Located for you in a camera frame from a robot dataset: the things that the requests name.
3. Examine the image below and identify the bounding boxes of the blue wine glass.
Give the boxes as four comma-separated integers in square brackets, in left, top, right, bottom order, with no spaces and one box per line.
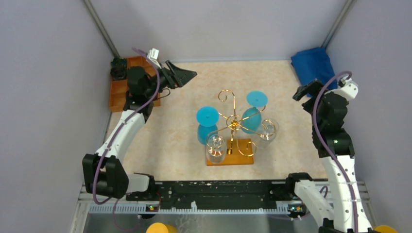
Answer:
[196,106,219,145]
[241,91,268,134]

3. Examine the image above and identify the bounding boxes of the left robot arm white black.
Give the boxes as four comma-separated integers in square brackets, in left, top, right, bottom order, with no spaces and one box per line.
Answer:
[82,60,197,205]

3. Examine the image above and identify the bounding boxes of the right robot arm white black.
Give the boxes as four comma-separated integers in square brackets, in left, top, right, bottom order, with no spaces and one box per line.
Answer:
[287,78,374,233]

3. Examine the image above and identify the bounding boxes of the clear wine glass right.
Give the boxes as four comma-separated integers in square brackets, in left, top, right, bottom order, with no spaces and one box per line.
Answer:
[254,118,279,150]

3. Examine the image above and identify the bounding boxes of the clear wine glass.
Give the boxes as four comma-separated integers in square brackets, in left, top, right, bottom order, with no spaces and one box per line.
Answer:
[206,133,227,164]
[254,118,279,150]

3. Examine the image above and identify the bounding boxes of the clear wine glass left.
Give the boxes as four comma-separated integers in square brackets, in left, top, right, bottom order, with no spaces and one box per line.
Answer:
[206,133,227,164]

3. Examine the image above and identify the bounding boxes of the orange wooden rack base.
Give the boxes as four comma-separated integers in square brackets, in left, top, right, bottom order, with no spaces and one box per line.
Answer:
[206,138,255,166]

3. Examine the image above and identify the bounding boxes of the blue folded cloth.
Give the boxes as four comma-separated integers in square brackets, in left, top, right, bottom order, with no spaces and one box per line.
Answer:
[291,47,335,85]

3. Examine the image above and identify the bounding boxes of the dark object in tray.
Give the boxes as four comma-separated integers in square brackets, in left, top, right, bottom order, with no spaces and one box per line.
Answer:
[110,58,127,81]

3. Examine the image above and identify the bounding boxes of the orange compartment tray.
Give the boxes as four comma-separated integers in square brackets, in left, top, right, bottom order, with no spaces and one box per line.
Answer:
[109,56,155,113]

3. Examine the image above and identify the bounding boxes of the yellow object bottom centre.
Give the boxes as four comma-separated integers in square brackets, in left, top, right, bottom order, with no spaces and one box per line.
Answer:
[146,222,178,233]

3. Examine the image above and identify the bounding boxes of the yellow object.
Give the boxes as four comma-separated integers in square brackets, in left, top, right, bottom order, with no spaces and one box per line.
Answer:
[374,225,398,233]
[146,222,178,233]

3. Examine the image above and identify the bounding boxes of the yellow object bottom right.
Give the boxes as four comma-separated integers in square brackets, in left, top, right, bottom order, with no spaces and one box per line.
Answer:
[374,225,398,233]

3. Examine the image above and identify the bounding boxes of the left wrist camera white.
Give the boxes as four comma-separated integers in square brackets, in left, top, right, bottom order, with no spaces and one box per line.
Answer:
[146,48,162,68]

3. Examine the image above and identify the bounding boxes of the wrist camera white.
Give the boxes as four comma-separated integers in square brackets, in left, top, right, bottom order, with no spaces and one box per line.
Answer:
[146,48,162,68]
[334,77,359,101]

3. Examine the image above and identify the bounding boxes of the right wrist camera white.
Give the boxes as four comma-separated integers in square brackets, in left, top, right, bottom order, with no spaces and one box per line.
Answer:
[334,77,359,101]

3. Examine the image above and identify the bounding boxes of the gold wire glass rack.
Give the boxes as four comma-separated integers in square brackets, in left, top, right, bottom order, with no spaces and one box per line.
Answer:
[208,89,266,156]

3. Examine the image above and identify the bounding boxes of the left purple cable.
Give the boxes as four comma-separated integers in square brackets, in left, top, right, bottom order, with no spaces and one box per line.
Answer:
[92,47,162,232]

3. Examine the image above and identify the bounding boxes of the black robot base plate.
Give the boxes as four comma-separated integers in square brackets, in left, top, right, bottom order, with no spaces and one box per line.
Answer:
[125,179,318,211]

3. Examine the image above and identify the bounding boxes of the aluminium frame rail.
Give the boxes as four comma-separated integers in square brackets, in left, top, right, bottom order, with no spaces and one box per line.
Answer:
[69,182,377,233]

